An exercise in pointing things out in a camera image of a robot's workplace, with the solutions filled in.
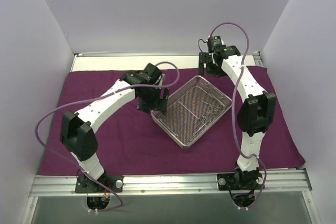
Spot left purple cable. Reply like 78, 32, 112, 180
35, 61, 181, 210

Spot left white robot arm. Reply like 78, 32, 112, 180
60, 64, 170, 192

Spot aluminium rail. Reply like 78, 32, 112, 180
29, 169, 312, 197
253, 52, 264, 67

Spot metal mesh instrument tray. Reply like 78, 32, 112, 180
151, 76, 232, 148

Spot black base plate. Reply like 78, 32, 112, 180
75, 175, 124, 194
216, 173, 263, 191

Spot aluminium right side rail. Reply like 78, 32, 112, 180
253, 52, 264, 67

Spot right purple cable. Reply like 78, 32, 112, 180
208, 22, 266, 206

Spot aluminium front rail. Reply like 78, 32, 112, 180
29, 169, 312, 197

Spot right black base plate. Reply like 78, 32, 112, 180
216, 173, 263, 191

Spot purple cloth wrap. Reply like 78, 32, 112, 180
37, 67, 306, 176

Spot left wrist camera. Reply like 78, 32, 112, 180
143, 63, 163, 84

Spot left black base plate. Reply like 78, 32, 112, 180
75, 175, 124, 194

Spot purple cable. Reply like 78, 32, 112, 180
35, 61, 181, 210
208, 22, 266, 206

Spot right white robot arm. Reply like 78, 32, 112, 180
198, 47, 276, 189

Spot silver surgical scissors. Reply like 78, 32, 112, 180
194, 104, 221, 126

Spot silver surgical forceps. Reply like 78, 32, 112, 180
193, 115, 214, 133

